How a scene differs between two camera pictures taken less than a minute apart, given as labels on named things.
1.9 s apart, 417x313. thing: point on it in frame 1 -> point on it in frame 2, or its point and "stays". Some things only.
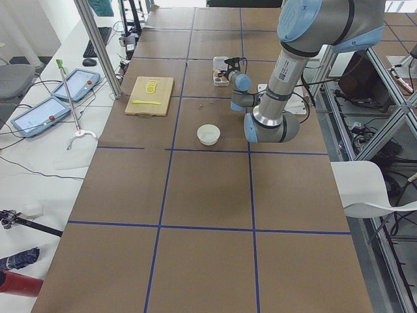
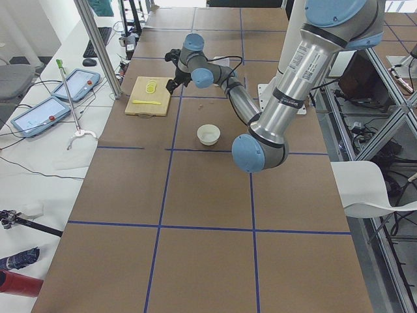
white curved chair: x=362 y=191 stays
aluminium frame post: x=92 y=25 stays
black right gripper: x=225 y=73 -> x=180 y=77
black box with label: x=130 y=44 stays
